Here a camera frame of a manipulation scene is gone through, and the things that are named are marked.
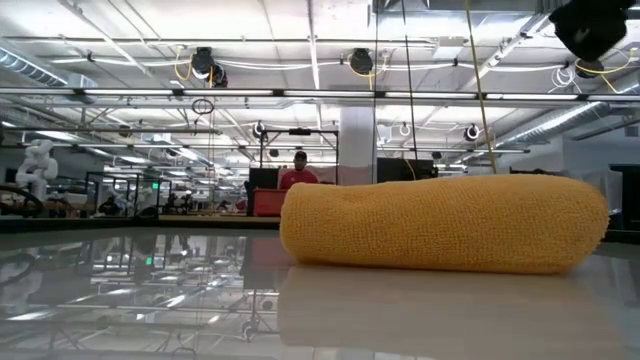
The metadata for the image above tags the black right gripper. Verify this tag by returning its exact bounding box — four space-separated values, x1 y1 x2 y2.
548 0 636 64

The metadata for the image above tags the white column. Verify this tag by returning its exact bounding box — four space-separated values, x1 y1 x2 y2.
338 105 377 186

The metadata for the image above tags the black screen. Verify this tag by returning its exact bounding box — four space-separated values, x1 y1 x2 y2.
248 167 280 191

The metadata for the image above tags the white robot figure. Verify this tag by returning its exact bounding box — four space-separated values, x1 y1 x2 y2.
14 138 60 202

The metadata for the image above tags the orange microfibre towel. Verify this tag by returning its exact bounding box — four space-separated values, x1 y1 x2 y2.
278 173 610 275

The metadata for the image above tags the silver ventilation duct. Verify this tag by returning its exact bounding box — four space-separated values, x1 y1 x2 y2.
0 47 99 90
492 84 640 150

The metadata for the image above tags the person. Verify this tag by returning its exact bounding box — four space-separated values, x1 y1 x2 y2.
278 150 320 190

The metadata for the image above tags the yellow hanging cable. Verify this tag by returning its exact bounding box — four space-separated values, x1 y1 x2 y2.
464 0 499 176

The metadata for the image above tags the red bin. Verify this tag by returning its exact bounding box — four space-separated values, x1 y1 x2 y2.
252 188 289 218

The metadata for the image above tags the black ceiling cable reel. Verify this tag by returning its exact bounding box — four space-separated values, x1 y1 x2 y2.
573 58 605 80
348 47 374 76
191 46 217 80

